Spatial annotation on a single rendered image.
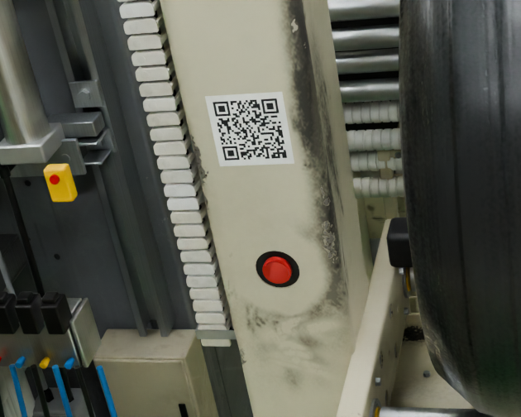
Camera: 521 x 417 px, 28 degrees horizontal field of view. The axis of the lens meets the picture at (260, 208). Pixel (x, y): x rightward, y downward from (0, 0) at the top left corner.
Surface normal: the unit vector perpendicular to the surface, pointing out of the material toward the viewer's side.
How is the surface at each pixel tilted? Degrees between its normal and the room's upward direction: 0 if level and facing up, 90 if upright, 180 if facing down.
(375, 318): 0
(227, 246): 90
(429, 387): 0
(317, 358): 90
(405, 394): 0
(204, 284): 90
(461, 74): 60
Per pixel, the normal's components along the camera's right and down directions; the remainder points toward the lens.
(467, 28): -0.53, -0.13
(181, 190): -0.23, 0.51
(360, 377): -0.17, -0.86
